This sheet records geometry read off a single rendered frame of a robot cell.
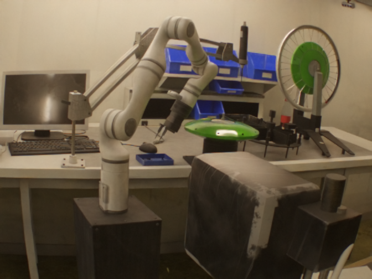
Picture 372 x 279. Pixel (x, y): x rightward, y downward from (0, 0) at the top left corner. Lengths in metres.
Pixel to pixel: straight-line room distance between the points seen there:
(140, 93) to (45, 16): 1.30
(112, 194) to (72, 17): 1.40
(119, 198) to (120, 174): 0.08
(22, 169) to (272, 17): 2.02
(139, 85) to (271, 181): 1.04
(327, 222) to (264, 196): 0.06
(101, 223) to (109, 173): 0.17
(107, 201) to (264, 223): 1.09
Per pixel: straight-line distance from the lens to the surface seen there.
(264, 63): 2.94
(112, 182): 1.39
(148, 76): 1.41
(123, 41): 2.60
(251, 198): 0.36
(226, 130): 1.74
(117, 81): 1.69
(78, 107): 1.64
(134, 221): 1.38
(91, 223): 1.34
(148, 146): 1.95
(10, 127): 2.12
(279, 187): 0.37
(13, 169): 1.66
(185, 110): 1.77
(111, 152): 1.37
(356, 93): 3.55
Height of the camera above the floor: 1.40
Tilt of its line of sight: 12 degrees down
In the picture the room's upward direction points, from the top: 5 degrees clockwise
